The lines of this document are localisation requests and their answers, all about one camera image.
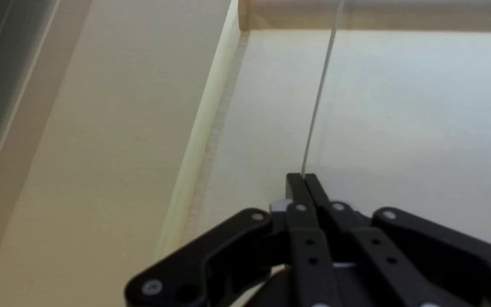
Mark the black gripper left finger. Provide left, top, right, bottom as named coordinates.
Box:
left=123, top=172, right=345, bottom=307

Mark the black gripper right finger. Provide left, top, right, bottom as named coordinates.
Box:
left=304, top=172, right=491, bottom=307

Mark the thin blind pull cord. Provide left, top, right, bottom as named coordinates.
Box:
left=300, top=0, right=350, bottom=177

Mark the beige roman blind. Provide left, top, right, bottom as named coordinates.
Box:
left=200, top=0, right=491, bottom=244

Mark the white window frame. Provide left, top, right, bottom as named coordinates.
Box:
left=154, top=0, right=251, bottom=263

